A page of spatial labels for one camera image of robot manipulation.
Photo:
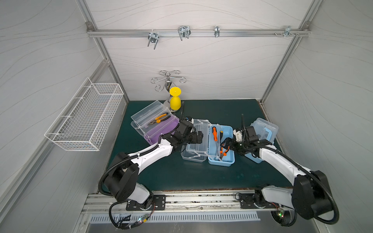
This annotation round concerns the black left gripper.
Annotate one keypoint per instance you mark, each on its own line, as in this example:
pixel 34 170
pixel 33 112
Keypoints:
pixel 195 137

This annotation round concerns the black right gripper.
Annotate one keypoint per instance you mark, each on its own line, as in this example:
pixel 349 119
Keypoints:
pixel 233 143

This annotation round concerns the small blue toolbox clear lid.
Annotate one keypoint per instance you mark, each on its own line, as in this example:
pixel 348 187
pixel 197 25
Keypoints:
pixel 208 149

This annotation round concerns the large blue toolbox clear lid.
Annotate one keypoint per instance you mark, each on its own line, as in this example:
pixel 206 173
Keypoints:
pixel 265 130

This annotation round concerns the purple toolbox clear lid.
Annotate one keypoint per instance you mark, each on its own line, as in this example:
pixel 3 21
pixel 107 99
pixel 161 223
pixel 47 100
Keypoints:
pixel 151 133

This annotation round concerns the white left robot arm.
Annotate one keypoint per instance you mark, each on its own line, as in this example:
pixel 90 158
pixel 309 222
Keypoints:
pixel 121 178

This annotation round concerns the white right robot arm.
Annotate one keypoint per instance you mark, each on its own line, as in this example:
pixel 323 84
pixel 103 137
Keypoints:
pixel 310 195

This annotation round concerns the small orange pliers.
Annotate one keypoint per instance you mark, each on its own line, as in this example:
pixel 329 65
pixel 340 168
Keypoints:
pixel 223 152

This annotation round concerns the yellow plastic goblet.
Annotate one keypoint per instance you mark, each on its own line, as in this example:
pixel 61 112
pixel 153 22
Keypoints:
pixel 175 101

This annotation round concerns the orange black pliers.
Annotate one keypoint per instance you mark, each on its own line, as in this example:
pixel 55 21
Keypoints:
pixel 160 118

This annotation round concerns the silver hook stand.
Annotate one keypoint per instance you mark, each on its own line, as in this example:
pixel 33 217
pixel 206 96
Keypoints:
pixel 167 80

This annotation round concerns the metal double hook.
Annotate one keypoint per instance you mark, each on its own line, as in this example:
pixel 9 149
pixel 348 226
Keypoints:
pixel 184 32

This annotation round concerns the small metal hook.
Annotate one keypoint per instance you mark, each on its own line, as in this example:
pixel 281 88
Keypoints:
pixel 216 31

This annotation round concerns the orange handled screwdriver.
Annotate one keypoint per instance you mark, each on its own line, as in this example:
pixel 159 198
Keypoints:
pixel 215 133

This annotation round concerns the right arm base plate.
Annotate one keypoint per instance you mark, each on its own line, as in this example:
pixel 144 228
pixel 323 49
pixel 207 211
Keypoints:
pixel 247 201

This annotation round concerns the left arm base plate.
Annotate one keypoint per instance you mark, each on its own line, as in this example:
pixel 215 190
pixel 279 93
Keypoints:
pixel 154 202

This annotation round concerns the white wire basket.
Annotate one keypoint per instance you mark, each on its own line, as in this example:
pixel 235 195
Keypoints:
pixel 84 122

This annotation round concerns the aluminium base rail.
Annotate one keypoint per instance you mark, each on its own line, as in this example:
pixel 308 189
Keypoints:
pixel 178 201

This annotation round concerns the metal bracket hook right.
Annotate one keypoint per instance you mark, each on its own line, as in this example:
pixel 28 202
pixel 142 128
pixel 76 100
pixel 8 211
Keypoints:
pixel 287 33

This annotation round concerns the aluminium cross rail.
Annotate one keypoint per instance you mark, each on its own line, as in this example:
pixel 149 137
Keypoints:
pixel 209 33

